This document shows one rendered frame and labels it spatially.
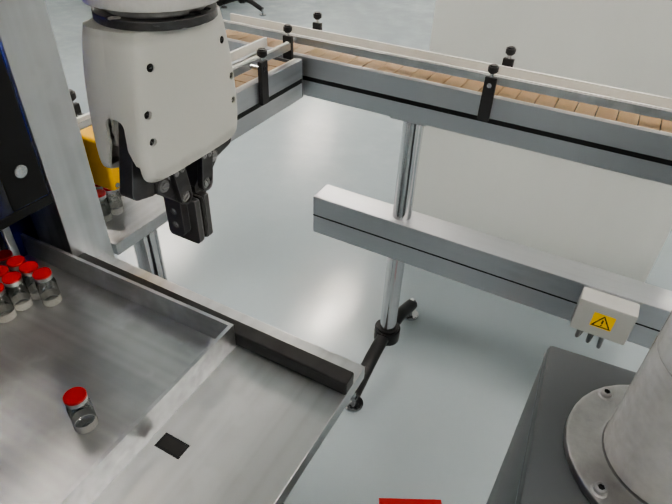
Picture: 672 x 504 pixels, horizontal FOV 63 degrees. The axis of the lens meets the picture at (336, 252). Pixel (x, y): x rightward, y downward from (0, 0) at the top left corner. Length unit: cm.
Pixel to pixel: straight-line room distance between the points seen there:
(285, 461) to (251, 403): 8
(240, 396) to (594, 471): 35
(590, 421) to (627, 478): 7
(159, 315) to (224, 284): 139
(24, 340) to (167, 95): 42
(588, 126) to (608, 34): 61
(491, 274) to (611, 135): 45
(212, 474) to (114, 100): 34
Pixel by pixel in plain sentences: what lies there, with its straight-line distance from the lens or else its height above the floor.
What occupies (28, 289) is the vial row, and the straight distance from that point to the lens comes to 75.
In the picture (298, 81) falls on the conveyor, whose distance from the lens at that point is 132.
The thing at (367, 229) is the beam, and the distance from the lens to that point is 147.
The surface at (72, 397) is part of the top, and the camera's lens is 57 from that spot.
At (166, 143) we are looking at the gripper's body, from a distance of 38.
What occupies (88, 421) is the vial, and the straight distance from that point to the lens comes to 59.
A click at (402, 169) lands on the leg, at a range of 136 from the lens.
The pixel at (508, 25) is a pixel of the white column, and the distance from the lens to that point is 178.
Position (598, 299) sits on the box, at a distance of 135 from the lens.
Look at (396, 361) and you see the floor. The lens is 180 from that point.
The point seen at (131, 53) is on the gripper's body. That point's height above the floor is 124.
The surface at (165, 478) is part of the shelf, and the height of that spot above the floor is 88.
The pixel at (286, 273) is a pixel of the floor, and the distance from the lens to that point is 210.
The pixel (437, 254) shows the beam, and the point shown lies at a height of 50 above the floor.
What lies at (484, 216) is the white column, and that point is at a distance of 203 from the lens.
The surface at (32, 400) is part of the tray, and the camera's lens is 65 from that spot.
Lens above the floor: 135
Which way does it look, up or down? 38 degrees down
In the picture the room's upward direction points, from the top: 2 degrees clockwise
